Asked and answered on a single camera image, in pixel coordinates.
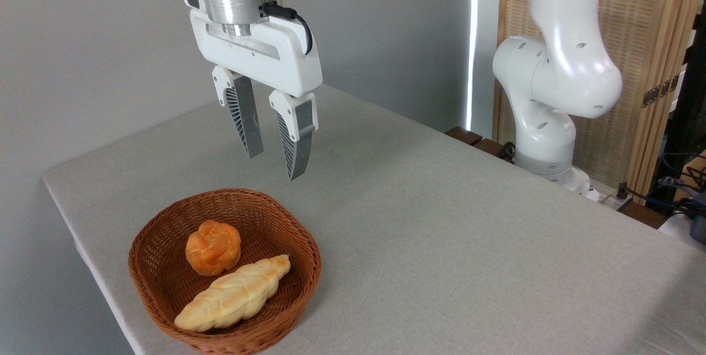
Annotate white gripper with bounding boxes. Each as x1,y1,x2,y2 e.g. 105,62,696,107
183,0,323,181

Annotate round orange bread roll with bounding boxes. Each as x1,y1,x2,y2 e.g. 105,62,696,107
185,220,242,277

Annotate long braided bread loaf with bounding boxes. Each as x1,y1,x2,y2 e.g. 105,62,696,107
174,254,291,334

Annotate brown wicker basket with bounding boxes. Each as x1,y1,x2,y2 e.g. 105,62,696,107
128,189,322,355

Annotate grey tablecloth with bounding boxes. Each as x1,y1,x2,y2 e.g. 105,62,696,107
43,84,706,355

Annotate white vertical light strip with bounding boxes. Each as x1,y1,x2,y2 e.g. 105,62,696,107
465,0,480,132

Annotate white power strip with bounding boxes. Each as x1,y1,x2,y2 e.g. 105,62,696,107
585,187,630,211

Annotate brass screen hinge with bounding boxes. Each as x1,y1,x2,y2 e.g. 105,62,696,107
641,75,680,109

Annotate blue grey box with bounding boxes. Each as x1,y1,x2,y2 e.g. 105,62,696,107
689,190,706,244

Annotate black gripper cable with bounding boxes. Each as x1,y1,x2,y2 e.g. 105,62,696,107
260,2,313,56

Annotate black cable bundle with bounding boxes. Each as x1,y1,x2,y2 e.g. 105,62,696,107
618,151,706,218

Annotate black shelf frame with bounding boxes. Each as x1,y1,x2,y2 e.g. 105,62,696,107
651,0,706,201

